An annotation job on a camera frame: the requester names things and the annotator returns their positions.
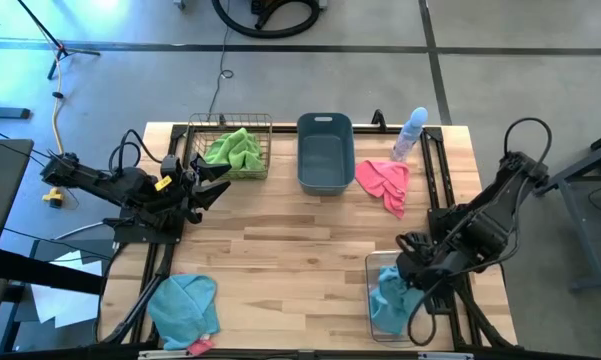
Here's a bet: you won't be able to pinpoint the yellow clamp tool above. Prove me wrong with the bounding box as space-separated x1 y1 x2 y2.
42 187 65 209

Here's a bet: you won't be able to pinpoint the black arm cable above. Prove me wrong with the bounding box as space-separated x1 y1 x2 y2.
407 117 555 347
107 128 165 175

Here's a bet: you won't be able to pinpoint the black floor cable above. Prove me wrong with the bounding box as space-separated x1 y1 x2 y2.
207 0 235 116

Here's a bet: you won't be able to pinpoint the grey-blue plastic bin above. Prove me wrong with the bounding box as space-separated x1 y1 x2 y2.
296 111 357 197

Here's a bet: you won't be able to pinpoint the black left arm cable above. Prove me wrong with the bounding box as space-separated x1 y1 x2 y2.
107 128 165 175

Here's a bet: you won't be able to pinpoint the clear plastic bin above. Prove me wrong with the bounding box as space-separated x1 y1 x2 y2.
363 249 432 346

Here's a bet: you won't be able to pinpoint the light blue spray bottle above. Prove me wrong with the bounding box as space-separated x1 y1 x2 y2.
389 106 430 162

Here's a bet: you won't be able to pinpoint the white paper sheets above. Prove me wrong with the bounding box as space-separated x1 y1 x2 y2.
29 249 105 330

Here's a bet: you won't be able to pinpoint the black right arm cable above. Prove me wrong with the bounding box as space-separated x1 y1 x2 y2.
407 117 555 347

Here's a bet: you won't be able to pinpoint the black aluminium table frame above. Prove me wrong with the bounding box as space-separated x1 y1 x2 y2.
94 122 519 360

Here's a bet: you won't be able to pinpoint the wire mesh basket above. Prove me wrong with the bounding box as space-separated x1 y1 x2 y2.
184 112 274 181

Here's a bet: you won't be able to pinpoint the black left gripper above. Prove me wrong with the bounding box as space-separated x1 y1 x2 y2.
165 152 233 225

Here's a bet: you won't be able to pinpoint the yellow cable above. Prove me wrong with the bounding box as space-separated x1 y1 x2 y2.
32 19 65 154

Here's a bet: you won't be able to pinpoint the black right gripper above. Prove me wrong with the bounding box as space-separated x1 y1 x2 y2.
394 232 459 301

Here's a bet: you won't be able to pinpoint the large pink microfiber towel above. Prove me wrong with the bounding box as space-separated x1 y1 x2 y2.
354 159 411 220

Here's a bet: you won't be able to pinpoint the small pink microfiber towel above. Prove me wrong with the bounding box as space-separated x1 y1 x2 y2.
186 337 215 357

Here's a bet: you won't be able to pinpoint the black tripod stand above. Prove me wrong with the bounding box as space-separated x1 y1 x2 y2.
14 0 101 81

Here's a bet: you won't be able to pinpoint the black stand foot bar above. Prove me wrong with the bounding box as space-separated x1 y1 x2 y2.
0 106 32 120

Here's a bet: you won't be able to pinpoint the grey desk frame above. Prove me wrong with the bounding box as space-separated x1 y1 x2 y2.
532 127 601 294

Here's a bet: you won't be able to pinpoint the dark grey desk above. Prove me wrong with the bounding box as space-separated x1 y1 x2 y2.
0 138 35 351

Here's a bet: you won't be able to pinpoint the black vacuum hose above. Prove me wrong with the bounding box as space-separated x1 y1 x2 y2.
210 0 322 40

